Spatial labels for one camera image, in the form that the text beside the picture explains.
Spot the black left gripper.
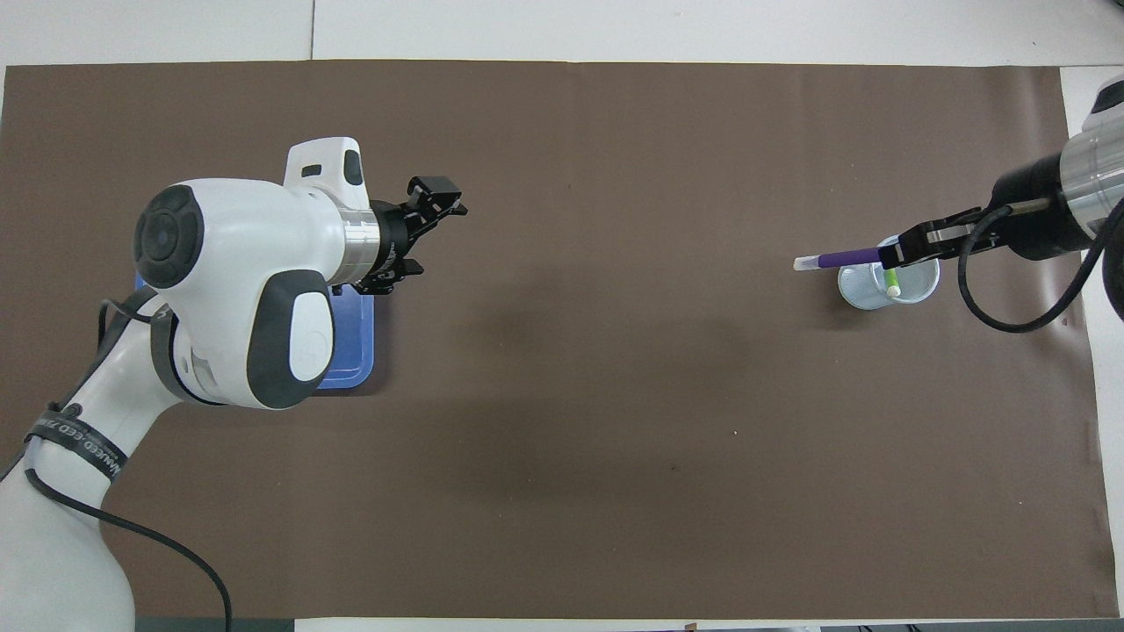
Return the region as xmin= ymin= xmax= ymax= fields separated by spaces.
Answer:
xmin=356 ymin=176 xmax=469 ymax=295

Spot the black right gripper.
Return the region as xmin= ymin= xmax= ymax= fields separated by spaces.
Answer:
xmin=878 ymin=154 xmax=1090 ymax=269

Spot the purple marker pen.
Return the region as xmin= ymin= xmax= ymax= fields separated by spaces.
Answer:
xmin=793 ymin=248 xmax=883 ymax=271

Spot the translucent plastic cup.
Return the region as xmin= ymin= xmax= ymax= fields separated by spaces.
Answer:
xmin=837 ymin=234 xmax=940 ymax=311

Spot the blue plastic tray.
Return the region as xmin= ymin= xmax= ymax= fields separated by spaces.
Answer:
xmin=133 ymin=270 xmax=376 ymax=391

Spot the brown table mat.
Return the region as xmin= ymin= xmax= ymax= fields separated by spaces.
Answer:
xmin=0 ymin=60 xmax=1094 ymax=620

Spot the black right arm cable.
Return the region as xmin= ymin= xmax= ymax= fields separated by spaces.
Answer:
xmin=957 ymin=197 xmax=1124 ymax=334

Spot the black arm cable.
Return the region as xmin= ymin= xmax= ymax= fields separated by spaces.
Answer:
xmin=0 ymin=298 xmax=234 ymax=632
xmin=957 ymin=197 xmax=1124 ymax=334

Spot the black left arm cable strap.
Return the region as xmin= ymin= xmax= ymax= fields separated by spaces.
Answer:
xmin=25 ymin=408 xmax=130 ymax=481

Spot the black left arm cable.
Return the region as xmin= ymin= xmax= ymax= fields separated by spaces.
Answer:
xmin=0 ymin=298 xmax=234 ymax=632

